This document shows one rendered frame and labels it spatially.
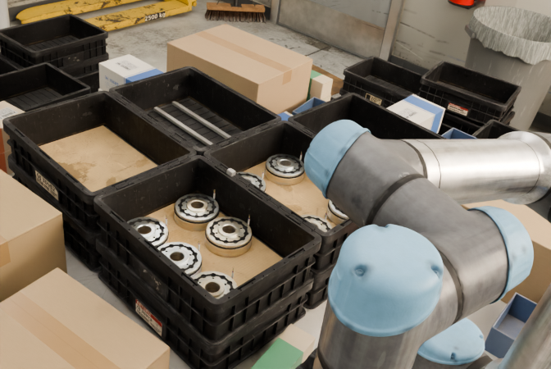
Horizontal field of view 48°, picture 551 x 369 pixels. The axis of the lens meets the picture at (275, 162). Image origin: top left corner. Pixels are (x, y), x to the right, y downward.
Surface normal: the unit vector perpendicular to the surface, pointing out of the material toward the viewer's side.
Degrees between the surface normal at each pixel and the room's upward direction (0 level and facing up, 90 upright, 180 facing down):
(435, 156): 32
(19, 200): 0
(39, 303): 0
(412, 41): 90
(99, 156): 0
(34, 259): 90
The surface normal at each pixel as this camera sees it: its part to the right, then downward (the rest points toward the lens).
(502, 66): -0.52, 0.47
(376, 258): 0.12, -0.84
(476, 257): 0.39, -0.47
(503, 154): 0.57, -0.52
